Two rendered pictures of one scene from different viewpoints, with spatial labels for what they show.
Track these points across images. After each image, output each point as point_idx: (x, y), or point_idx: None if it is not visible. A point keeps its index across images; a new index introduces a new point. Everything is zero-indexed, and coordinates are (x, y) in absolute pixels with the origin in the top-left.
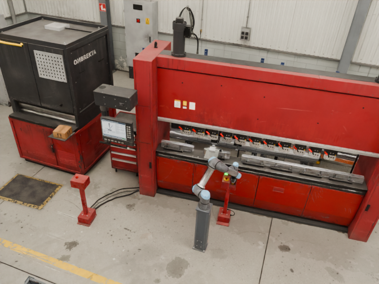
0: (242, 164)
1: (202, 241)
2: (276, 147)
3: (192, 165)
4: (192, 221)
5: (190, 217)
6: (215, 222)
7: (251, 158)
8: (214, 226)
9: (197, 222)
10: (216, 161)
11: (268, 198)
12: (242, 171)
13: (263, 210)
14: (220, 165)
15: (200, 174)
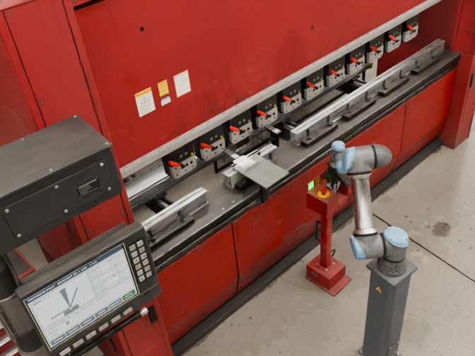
0: (308, 147)
1: (398, 338)
2: None
3: (230, 229)
4: (304, 335)
5: (290, 333)
6: (329, 294)
7: (312, 125)
8: (339, 303)
9: (392, 311)
10: (368, 151)
11: None
12: (317, 161)
13: (346, 209)
14: (386, 152)
15: (249, 235)
